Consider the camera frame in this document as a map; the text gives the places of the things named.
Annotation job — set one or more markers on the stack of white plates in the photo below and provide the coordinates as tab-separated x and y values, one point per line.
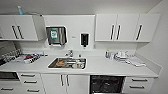
121	56

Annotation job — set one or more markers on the white drawer unit beside dishwasher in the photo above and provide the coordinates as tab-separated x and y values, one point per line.
138	85

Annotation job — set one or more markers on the bowl with orange food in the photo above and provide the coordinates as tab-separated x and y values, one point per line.
60	62

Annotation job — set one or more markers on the chrome faucet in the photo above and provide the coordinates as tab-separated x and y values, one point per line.
69	53

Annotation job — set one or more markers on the dish drying rack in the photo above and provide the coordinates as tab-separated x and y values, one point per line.
31	59

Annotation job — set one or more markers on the white wall outlet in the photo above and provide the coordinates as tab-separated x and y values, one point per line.
93	46

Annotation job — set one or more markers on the black soap dispenser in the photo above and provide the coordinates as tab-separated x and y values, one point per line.
84	40

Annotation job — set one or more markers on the teal spray bottle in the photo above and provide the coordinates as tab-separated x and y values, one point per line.
20	10

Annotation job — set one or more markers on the steel paper towel dispenser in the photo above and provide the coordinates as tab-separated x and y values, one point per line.
56	36

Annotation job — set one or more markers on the small wall label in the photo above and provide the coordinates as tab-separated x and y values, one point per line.
74	37

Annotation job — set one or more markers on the blue dish soap bottle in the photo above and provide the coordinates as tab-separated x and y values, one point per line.
107	54

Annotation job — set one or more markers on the stainless steel dishwasher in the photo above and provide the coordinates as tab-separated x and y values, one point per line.
106	85

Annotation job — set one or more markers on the white drawer unit beside microwave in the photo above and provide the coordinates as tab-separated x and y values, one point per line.
30	83

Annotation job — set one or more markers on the white sink base cabinet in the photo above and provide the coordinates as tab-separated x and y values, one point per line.
66	85

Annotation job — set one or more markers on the steel kitchen sink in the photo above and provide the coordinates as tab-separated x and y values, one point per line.
66	63

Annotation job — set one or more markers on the black built-in microwave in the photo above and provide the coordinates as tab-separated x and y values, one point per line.
8	76

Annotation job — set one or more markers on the white patterned mug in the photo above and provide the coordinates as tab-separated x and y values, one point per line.
79	63

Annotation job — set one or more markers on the white wall cabinet four doors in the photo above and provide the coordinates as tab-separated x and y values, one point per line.
126	27

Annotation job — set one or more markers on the white drawer under microwave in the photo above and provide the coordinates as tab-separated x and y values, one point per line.
8	88

